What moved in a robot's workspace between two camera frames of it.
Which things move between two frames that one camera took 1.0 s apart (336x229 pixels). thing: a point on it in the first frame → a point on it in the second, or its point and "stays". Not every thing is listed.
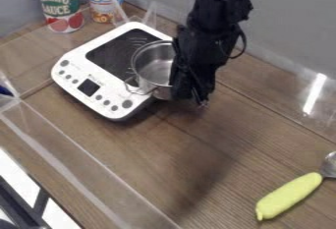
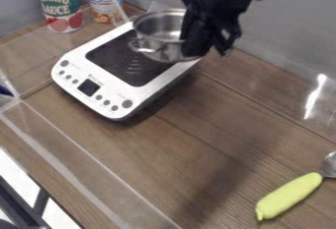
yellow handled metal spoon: [285, 197] stays
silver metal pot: [150, 60] → [157, 39]
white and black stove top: [96, 74] stays
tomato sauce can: [61, 5] stays
